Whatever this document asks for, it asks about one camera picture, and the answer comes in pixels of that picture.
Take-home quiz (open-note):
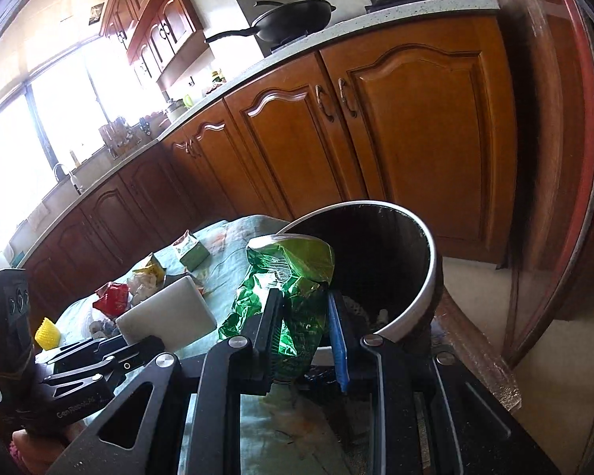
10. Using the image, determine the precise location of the small green packet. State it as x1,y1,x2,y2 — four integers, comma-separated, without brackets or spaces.
171,230,211,270

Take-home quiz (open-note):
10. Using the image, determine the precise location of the teal floral blanket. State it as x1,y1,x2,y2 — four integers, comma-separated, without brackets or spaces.
34,215,357,475

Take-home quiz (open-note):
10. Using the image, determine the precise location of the utensil holder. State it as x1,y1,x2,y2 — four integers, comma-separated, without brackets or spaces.
98,118,129,156

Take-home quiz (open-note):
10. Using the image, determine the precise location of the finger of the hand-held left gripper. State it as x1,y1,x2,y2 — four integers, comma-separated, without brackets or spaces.
34,359,129,401
49,335,166,372

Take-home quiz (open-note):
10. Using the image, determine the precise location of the metal faucet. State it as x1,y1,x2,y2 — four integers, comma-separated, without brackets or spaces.
53,163,82,196

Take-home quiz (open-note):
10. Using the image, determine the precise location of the kitchen window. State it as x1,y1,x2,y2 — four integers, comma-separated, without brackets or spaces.
0,44,164,268

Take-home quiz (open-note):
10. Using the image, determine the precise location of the yellow foam fruit net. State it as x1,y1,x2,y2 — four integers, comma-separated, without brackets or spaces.
36,321,63,350

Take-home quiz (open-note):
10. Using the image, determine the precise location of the white crumpled paper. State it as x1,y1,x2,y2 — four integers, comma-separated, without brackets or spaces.
128,272,164,305

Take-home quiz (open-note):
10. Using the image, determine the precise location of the wooden cabinet door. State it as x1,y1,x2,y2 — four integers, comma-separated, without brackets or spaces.
158,129,228,228
185,101,295,221
319,16,518,264
224,53,369,221

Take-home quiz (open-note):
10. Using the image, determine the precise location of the yellow snack packet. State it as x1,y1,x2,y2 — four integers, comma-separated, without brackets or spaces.
133,253,168,283

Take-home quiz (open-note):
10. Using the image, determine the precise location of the wooden glass display cabinet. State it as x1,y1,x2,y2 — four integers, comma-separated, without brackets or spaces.
495,0,594,367

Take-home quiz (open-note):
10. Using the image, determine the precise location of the black wok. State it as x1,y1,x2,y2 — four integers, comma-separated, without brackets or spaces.
205,0,337,45

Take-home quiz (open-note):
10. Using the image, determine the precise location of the person's left hand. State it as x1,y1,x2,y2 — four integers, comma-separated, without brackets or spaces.
11,428,53,461

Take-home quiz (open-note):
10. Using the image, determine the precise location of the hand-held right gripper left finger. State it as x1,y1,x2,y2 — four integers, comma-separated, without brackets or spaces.
47,288,285,475

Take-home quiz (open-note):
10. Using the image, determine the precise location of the red crumpled wrapper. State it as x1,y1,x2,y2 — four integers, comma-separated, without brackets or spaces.
93,282,132,317

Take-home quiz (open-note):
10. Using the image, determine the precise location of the white milk carton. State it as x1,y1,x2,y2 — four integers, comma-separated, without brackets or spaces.
115,275,217,352

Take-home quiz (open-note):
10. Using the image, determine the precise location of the white bowl black inside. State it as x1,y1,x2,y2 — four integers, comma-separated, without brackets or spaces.
274,200,444,367

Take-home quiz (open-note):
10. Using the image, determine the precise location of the wooden base cabinet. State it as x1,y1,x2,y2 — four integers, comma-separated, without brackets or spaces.
17,12,520,308

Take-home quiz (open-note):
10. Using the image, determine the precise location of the wooden wall cabinet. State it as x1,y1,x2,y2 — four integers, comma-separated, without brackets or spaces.
101,0,204,85

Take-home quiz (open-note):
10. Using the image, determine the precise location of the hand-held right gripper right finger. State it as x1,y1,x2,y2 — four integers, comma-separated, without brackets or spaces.
326,291,562,475

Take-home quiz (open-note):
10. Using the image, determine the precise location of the green foil snack bag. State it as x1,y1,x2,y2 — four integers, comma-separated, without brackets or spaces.
218,235,336,382

